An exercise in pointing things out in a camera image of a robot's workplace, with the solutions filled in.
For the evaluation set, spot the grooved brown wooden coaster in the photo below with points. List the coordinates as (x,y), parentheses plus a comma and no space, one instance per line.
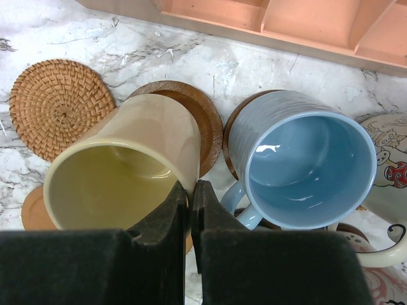
(203,111)

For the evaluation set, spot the pink red mug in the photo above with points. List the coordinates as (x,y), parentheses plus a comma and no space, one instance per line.
(386,285)

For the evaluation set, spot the light blue mug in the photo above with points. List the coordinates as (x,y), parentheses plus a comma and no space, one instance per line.
(302,165)

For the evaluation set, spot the pale yellow mug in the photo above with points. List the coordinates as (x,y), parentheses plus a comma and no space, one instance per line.
(125,166)

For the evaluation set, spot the woven rattan coaster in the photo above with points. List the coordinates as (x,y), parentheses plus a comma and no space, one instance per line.
(54,102)

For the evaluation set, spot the light orange wooden coaster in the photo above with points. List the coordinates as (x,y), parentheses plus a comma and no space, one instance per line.
(34,214)

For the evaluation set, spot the peach plastic desk organizer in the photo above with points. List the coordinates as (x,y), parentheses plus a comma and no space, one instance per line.
(366,34)

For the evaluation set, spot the green floral mug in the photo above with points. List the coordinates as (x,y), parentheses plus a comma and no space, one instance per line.
(387,197)

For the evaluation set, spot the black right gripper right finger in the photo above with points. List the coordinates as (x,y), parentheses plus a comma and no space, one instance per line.
(240,266)

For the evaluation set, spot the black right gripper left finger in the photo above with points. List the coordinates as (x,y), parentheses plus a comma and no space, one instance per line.
(144,264)

